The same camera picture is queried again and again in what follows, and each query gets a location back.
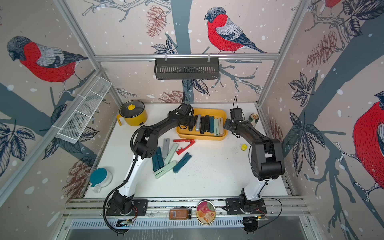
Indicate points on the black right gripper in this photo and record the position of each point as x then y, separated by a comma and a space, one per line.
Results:
227, 123

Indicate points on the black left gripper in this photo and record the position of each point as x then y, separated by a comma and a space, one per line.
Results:
192, 123

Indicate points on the beige pruning pliers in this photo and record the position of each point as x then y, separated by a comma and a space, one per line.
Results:
221, 126

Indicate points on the grey pruning pliers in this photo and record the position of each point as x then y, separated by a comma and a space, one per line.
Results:
198, 123
166, 148

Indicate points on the red pruning pliers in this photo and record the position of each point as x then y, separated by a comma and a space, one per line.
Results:
186, 144

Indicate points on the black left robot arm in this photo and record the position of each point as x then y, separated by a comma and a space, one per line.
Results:
144, 144

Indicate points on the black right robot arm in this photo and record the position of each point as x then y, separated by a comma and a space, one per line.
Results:
267, 164

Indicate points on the yellow plastic storage box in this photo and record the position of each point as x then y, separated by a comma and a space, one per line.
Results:
217, 113

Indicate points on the dark teal angled pruning pliers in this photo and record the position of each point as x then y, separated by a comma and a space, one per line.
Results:
181, 163

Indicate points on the green white small bottle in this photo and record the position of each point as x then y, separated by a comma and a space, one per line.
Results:
253, 119

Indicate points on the small yellow cap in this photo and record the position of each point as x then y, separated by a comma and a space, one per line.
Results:
244, 147

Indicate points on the yellow electric cooking pot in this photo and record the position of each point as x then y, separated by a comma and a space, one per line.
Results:
133, 112

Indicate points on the round pink tin lid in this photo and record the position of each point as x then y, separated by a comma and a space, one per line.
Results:
206, 212

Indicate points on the teal round object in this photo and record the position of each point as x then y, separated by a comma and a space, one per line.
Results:
100, 178

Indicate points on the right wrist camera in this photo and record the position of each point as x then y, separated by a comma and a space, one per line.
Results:
236, 114

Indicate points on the black hanging wall basket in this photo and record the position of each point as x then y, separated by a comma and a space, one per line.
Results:
187, 69

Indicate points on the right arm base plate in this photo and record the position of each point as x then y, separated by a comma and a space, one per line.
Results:
236, 206

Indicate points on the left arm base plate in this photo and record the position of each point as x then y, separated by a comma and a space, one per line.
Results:
130, 207

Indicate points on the white wire mesh shelf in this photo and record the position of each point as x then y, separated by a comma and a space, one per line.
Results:
75, 127

